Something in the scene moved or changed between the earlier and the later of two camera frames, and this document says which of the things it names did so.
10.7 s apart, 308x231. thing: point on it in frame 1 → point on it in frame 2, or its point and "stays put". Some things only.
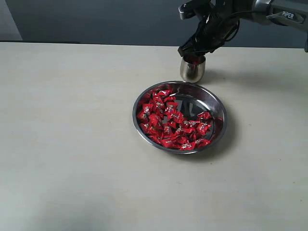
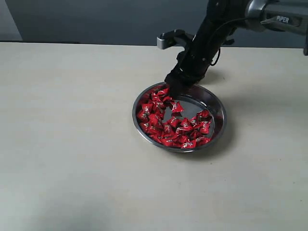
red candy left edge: x=146 y=112 stays put
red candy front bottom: x=187 y=146 stays put
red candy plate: x=173 y=115 → x=173 y=122
